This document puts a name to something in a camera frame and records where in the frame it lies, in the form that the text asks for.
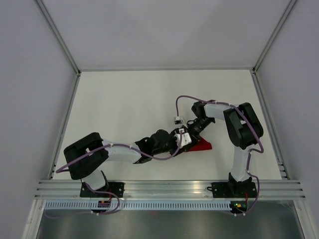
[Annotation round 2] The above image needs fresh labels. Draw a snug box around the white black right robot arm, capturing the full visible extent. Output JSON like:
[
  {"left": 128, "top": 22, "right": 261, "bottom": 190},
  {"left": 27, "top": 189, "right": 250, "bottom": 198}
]
[{"left": 187, "top": 101, "right": 264, "bottom": 198}]

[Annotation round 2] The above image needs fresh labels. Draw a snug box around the aluminium frame post left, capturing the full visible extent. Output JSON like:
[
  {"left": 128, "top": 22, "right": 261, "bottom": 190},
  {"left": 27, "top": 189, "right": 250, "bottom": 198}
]
[{"left": 34, "top": 0, "right": 81, "bottom": 76}]

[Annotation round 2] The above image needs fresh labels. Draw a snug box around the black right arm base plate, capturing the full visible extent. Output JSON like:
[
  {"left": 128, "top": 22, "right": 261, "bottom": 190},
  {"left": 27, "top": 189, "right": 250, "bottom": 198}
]
[{"left": 207, "top": 182, "right": 257, "bottom": 199}]

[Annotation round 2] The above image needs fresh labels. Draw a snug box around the aluminium frame post right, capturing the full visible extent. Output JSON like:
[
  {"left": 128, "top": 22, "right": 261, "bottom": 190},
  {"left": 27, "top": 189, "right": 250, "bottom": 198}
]
[{"left": 251, "top": 0, "right": 299, "bottom": 74}]

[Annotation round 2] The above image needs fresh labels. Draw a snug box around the aluminium frame post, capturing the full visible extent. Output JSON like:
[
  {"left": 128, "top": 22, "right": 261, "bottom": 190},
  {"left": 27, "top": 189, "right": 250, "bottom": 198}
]
[
  {"left": 34, "top": 0, "right": 81, "bottom": 76},
  {"left": 251, "top": 0, "right": 299, "bottom": 74}
]

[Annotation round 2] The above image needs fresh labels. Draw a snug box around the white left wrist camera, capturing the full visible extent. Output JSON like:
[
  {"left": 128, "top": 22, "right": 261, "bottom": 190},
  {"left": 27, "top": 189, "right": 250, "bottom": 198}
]
[{"left": 174, "top": 128, "right": 192, "bottom": 148}]

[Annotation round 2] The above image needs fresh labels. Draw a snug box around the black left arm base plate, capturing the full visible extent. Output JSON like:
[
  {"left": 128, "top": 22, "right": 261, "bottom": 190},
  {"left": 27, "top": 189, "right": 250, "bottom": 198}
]
[{"left": 80, "top": 182, "right": 125, "bottom": 198}]

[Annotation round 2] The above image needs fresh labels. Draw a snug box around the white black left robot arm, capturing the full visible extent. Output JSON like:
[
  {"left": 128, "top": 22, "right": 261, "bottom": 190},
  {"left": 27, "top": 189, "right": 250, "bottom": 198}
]
[{"left": 57, "top": 128, "right": 186, "bottom": 197}]

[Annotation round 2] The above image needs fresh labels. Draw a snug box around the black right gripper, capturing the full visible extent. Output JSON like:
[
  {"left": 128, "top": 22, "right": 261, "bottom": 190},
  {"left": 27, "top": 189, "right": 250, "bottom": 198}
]
[{"left": 182, "top": 117, "right": 213, "bottom": 150}]

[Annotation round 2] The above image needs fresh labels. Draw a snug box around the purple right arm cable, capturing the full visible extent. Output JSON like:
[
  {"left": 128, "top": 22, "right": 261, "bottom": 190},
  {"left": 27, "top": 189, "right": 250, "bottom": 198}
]
[{"left": 175, "top": 95, "right": 265, "bottom": 217}]

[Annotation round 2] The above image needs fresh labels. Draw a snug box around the white slotted cable duct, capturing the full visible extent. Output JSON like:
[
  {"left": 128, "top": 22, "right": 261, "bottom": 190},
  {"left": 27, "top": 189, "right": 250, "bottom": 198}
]
[{"left": 45, "top": 200, "right": 231, "bottom": 211}]

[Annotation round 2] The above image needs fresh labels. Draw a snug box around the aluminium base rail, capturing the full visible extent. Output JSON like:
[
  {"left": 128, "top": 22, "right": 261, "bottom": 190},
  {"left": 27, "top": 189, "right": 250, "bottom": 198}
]
[{"left": 33, "top": 180, "right": 306, "bottom": 200}]

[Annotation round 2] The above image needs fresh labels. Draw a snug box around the red cloth napkin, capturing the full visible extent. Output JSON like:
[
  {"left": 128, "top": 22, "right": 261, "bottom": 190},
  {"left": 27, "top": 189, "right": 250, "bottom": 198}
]
[{"left": 183, "top": 137, "right": 212, "bottom": 152}]

